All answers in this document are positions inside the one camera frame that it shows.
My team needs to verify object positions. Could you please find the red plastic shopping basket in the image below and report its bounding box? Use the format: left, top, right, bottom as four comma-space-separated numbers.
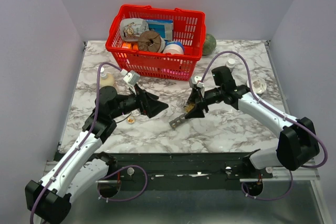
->
106, 5, 206, 81

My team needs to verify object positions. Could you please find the brown twine roll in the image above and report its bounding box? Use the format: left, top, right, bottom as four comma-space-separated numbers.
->
138, 30, 165, 53

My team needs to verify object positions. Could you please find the purple cable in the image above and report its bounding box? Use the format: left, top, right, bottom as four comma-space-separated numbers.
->
28, 62, 124, 224
201, 51, 328, 168

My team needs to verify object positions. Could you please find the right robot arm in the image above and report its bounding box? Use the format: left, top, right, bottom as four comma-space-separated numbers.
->
185, 66, 320, 178

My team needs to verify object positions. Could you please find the grey cup with white contents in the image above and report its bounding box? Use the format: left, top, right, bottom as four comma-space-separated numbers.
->
246, 77, 267, 95

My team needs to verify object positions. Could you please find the green watermelon ball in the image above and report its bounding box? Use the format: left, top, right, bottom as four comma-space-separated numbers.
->
202, 33, 217, 56

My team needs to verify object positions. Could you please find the cream pump lotion bottle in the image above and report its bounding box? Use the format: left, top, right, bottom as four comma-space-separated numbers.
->
99, 67, 116, 88

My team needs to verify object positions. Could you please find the white cap pill bottle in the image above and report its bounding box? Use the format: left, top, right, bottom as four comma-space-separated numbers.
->
226, 58, 236, 72

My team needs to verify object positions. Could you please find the orange small package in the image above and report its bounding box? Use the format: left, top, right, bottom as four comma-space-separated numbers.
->
121, 41, 139, 51

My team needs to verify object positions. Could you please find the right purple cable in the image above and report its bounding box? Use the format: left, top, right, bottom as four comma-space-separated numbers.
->
201, 51, 328, 168

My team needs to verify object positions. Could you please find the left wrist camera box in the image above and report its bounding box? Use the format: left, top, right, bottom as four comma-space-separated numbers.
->
120, 69, 140, 93

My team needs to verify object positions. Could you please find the blue white carton box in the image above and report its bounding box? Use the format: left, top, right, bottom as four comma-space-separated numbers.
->
145, 19, 174, 41

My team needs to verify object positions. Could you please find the clear jar lid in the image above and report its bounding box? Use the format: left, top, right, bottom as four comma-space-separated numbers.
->
127, 116, 135, 124

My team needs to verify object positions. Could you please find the white blue round tub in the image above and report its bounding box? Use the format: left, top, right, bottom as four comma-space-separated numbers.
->
163, 41, 185, 55

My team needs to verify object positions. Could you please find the white printed snack pouch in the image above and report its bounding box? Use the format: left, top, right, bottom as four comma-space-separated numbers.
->
120, 18, 149, 42

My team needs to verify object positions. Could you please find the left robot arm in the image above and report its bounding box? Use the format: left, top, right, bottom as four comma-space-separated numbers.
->
25, 86, 169, 223

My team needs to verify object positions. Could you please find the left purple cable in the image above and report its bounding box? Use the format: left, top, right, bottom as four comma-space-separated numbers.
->
28, 62, 124, 224

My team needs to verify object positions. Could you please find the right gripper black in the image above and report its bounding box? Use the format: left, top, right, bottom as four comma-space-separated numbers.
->
183, 86, 224, 119

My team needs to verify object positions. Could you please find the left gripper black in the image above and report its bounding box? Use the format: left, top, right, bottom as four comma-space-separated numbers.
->
110, 83, 169, 119

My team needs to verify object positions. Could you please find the clear jar of yellow pills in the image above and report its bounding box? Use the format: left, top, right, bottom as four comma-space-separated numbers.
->
176, 99, 195, 113

